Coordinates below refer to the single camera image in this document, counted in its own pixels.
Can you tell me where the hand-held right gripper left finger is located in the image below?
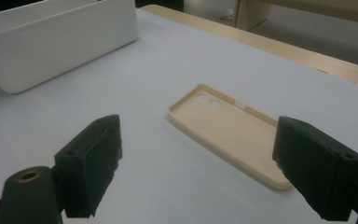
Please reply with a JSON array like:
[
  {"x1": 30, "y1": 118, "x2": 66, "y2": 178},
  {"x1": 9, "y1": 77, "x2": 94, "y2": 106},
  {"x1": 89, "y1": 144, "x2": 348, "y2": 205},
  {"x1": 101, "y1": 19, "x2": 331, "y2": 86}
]
[{"x1": 54, "y1": 114, "x2": 124, "y2": 219}]

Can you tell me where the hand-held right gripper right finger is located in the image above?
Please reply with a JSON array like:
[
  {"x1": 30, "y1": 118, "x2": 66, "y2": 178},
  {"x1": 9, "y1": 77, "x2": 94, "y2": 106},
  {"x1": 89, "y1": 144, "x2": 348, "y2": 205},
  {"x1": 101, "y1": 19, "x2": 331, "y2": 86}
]
[{"x1": 271, "y1": 115, "x2": 358, "y2": 222}]

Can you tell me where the beige phone case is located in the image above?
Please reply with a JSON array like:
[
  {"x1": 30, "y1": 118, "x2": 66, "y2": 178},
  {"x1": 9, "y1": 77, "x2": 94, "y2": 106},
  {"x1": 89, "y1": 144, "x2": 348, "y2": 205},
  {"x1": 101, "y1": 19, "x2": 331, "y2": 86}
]
[{"x1": 167, "y1": 83, "x2": 294, "y2": 191}]

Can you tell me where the white plastic storage box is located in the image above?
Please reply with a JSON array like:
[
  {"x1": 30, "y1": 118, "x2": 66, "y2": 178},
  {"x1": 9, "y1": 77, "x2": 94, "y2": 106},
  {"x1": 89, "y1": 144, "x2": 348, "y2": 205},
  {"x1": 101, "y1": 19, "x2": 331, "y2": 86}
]
[{"x1": 0, "y1": 0, "x2": 140, "y2": 94}]

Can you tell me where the white table sheet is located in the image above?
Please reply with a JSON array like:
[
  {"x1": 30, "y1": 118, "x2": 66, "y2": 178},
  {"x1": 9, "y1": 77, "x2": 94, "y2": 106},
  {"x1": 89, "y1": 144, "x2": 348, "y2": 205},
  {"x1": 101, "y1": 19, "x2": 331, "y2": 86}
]
[{"x1": 0, "y1": 8, "x2": 358, "y2": 224}]

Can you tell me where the white crumpled paper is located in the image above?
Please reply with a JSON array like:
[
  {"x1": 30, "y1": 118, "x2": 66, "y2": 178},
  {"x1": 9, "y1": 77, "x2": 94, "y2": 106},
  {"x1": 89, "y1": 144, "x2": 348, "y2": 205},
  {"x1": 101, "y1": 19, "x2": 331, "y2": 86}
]
[{"x1": 223, "y1": 7, "x2": 236, "y2": 21}]

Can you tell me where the black curtain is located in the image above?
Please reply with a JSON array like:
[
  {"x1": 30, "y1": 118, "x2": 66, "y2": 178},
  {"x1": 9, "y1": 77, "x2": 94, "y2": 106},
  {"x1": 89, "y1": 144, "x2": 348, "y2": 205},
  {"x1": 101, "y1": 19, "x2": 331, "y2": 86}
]
[{"x1": 0, "y1": 0, "x2": 186, "y2": 17}]

